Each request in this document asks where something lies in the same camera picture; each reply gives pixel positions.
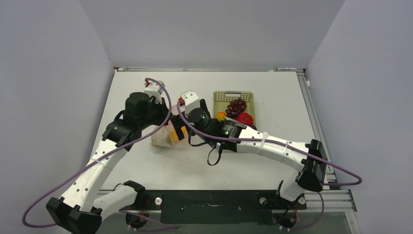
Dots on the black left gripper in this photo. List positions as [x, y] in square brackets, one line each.
[163, 111]

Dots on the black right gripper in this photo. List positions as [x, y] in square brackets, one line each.
[178, 121]

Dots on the dark red grapes toy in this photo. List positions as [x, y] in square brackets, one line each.
[235, 108]

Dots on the small orange fruit toy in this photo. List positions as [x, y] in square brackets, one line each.
[221, 116]

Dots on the beige plastic basket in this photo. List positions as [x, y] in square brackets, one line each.
[223, 98]

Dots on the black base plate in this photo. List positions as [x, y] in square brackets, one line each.
[213, 206]

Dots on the clear zip top bag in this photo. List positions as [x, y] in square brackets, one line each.
[170, 125]

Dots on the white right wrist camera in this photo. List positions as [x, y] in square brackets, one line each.
[188, 101]

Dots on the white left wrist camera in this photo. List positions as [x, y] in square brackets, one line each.
[154, 90]

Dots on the red tomato toy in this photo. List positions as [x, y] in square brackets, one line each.
[245, 118]

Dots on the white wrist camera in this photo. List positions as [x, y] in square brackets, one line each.
[188, 101]
[154, 90]

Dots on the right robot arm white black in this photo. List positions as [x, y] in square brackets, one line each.
[308, 160]

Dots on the green cabbage toy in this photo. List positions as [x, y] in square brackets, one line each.
[161, 140]

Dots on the yellow bell pepper toy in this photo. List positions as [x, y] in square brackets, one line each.
[178, 135]

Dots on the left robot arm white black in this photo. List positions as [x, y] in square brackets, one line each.
[79, 210]

